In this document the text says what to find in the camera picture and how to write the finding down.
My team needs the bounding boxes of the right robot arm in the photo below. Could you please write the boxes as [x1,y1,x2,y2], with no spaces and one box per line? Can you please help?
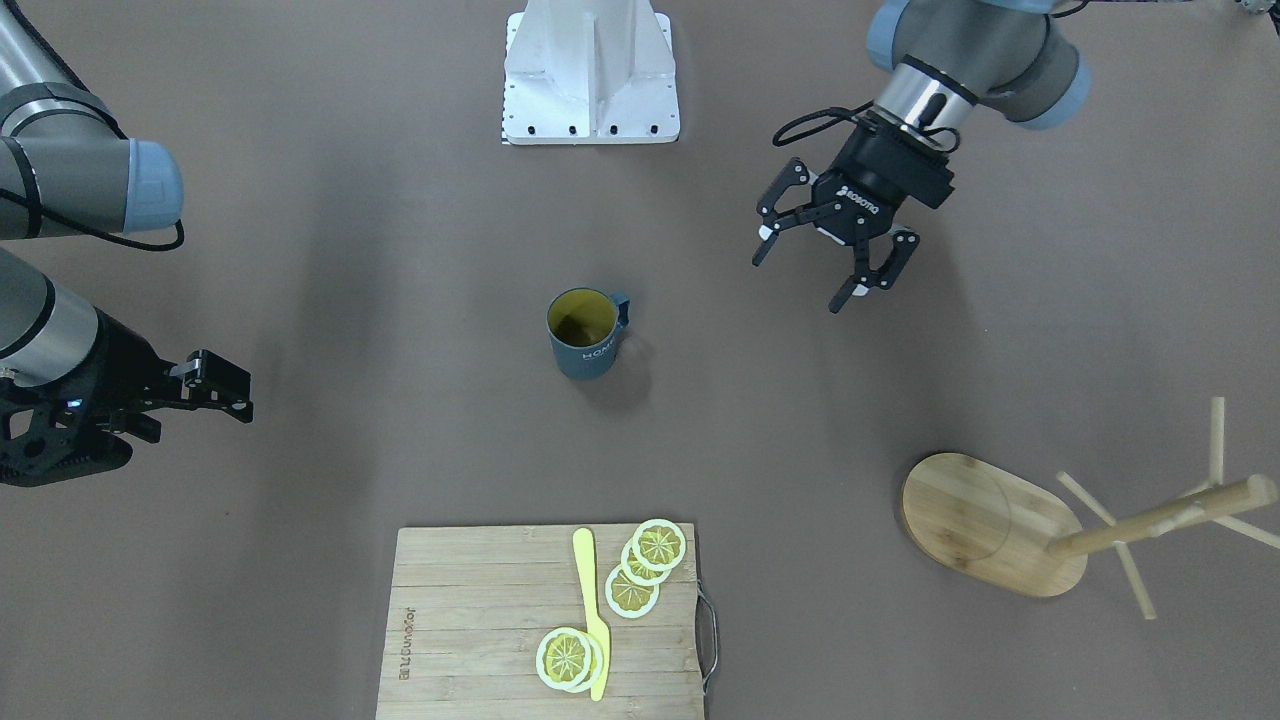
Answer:
[3,1,253,443]

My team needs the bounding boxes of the wooden cutting board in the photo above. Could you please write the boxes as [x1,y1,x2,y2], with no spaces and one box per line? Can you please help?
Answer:
[376,521,719,719]

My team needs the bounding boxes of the lemon slice single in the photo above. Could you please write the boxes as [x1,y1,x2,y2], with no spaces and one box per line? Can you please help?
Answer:
[534,626,605,694]

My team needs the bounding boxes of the wooden cup storage rack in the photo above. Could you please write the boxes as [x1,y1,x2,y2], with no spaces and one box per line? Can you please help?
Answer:
[899,397,1277,620]

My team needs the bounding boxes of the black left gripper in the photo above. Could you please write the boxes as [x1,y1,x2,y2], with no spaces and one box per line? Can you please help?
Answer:
[753,120,955,315]

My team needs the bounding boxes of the lemon slice middle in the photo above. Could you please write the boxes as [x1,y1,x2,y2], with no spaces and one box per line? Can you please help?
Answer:
[620,541,672,587]

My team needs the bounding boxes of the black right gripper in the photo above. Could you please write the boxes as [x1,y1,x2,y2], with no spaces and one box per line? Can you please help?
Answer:
[67,313,253,441]

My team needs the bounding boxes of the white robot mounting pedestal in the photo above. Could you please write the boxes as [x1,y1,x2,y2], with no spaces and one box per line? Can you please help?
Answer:
[500,1,681,146]

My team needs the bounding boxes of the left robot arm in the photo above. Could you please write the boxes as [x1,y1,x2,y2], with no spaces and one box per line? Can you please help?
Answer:
[751,1,1091,313]

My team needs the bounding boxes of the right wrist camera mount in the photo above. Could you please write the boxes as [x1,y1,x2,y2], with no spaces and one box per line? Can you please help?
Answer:
[1,377,133,488]

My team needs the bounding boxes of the blue-grey HOME mug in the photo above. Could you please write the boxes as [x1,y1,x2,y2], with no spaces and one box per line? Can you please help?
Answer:
[547,287,630,380]

